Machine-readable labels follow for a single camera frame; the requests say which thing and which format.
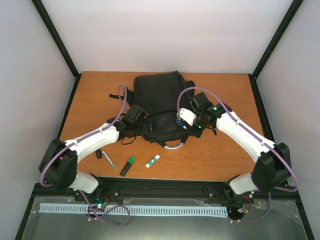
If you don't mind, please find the blue whiteboard marker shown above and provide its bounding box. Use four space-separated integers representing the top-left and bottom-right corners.
175 120 187 130

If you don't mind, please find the white glue stick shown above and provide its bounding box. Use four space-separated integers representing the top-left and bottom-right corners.
145 154 160 168

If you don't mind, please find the green highlighter marker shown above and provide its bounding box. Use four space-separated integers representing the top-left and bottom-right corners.
120 156 136 177

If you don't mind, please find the black student backpack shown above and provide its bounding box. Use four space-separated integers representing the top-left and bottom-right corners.
109 71 195 150

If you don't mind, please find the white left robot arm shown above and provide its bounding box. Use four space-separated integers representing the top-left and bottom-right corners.
38 104 148 202

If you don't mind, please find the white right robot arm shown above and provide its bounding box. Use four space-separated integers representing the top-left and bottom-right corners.
177 92 293 195

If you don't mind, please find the silver pen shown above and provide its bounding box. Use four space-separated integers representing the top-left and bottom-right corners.
101 151 118 171

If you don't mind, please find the pink highlighter marker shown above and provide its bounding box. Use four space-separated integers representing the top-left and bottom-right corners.
95 149 102 159

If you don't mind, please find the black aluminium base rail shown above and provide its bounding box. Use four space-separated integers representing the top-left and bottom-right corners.
32 176 253 203

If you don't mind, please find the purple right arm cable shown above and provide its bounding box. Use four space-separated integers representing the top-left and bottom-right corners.
176 86 300 223

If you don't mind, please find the light blue cable duct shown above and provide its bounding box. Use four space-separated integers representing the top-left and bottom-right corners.
38 203 228 218

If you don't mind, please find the right black frame post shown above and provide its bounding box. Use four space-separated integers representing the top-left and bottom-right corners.
251 0 305 78

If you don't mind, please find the black frame post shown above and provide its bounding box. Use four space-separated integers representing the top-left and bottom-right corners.
251 0 305 78
31 0 82 80

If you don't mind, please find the left black frame post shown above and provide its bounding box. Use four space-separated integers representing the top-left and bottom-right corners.
31 0 82 80

